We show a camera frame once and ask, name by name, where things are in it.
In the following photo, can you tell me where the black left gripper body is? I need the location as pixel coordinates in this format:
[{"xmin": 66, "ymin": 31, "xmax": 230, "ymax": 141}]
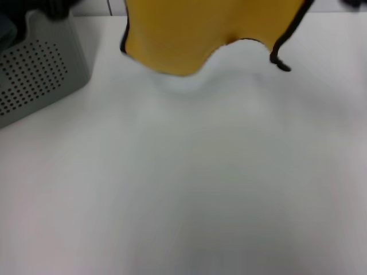
[{"xmin": 42, "ymin": 0, "xmax": 72, "ymax": 21}]

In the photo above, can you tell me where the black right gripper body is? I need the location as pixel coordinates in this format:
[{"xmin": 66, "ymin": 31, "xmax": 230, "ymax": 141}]
[{"xmin": 341, "ymin": 0, "xmax": 367, "ymax": 9}]

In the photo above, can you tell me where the yellow towel black trim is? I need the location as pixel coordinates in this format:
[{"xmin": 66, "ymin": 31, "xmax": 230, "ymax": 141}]
[{"xmin": 119, "ymin": 0, "xmax": 314, "ymax": 77}]

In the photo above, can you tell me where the teal green towel black trim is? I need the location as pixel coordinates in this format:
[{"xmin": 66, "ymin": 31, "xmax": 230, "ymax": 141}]
[{"xmin": 0, "ymin": 14, "xmax": 18, "ymax": 54}]

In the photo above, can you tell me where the grey perforated plastic storage box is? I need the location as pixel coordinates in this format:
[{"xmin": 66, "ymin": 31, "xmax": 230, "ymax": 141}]
[{"xmin": 0, "ymin": 10, "xmax": 89, "ymax": 129}]

